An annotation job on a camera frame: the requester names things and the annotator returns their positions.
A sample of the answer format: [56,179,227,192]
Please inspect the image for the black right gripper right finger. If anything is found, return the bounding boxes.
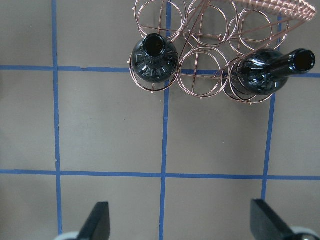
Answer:
[250,199,294,240]

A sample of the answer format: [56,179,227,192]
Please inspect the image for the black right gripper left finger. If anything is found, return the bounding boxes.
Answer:
[77,201,111,240]

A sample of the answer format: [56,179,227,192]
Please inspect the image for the dark wine bottle in basket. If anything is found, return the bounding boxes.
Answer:
[130,33,179,84]

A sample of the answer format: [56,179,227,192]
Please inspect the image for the dark wine bottle under handle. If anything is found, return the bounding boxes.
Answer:
[230,48,316,96]

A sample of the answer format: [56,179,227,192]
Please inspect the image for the copper wire wine basket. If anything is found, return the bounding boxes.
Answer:
[128,0,317,105]

